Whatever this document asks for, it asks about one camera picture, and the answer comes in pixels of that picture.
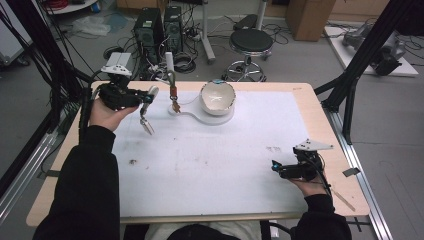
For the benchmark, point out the aluminium rail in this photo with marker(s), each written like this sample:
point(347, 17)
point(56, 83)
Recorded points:
point(363, 186)
point(23, 176)

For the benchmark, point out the white box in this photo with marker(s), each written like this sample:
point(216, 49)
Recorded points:
point(118, 59)

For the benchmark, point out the grey tape piece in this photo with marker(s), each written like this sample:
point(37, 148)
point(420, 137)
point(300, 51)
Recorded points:
point(351, 172)

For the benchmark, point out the white floor board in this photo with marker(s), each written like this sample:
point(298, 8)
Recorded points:
point(343, 53)

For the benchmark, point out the person's lap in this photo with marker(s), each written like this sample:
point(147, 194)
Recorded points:
point(206, 231)

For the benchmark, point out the person's left hand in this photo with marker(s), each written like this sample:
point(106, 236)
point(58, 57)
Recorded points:
point(105, 116)

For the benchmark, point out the slim black computer tower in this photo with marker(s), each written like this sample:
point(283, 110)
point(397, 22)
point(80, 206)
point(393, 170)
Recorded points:
point(173, 28)

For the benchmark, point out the grey device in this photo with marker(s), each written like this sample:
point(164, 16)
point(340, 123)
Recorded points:
point(356, 36)

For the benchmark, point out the black metal frame strut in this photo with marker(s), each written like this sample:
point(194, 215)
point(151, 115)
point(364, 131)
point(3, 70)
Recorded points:
point(363, 56)
point(36, 50)

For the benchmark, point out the person's right hand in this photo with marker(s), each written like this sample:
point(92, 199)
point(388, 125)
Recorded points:
point(311, 188)

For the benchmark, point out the black device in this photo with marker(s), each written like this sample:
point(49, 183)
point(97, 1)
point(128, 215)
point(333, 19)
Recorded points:
point(388, 63)

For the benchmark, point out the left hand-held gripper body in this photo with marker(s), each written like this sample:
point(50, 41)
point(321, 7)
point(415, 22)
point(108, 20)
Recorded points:
point(116, 95)

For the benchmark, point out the thin wooden stick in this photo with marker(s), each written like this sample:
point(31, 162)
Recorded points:
point(343, 200)

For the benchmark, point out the white table mat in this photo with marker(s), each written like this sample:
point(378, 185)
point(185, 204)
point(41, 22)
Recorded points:
point(206, 166)

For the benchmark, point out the grey metal desk leg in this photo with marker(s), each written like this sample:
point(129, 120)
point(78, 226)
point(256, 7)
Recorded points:
point(207, 36)

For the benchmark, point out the white ceramic bowl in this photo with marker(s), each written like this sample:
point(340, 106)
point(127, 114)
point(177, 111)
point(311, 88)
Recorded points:
point(216, 98)

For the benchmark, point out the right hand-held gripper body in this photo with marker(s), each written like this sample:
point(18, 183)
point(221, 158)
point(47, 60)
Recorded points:
point(305, 170)

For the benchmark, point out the brown cardboard box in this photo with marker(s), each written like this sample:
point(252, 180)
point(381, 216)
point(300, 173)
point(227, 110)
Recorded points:
point(310, 18)

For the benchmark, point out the black round stool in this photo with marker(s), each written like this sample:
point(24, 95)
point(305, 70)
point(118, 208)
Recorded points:
point(250, 41)

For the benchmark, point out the large black computer tower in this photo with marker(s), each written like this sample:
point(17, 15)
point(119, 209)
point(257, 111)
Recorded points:
point(148, 33)

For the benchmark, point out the round white table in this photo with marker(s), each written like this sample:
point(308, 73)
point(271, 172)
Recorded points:
point(75, 7)

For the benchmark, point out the clear plastic bag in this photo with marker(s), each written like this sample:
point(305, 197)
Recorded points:
point(91, 26)

